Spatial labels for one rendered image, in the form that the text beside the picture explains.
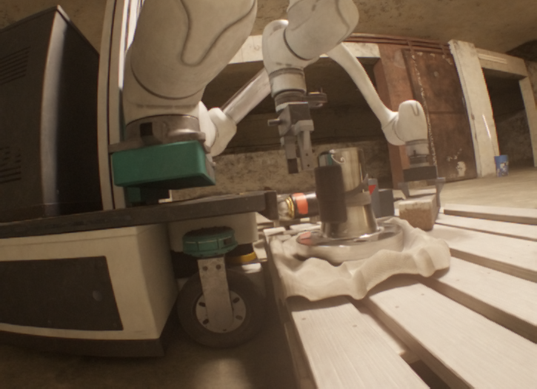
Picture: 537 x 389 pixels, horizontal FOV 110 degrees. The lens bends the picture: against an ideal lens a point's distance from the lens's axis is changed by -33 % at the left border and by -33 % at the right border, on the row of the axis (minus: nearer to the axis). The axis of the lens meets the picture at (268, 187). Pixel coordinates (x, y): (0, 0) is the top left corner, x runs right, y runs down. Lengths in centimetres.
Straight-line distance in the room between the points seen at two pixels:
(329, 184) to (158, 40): 44
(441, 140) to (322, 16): 510
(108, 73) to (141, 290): 52
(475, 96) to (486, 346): 622
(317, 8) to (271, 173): 920
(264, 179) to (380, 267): 927
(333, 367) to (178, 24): 40
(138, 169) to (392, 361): 45
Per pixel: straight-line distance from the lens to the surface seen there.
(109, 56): 78
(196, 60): 38
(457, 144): 586
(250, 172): 966
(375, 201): 119
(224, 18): 34
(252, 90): 119
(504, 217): 92
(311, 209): 107
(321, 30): 60
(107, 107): 72
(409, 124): 105
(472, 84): 651
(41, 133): 67
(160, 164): 48
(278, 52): 69
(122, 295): 51
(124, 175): 49
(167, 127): 50
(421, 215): 88
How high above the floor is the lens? 33
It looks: level
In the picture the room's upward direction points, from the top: 7 degrees counter-clockwise
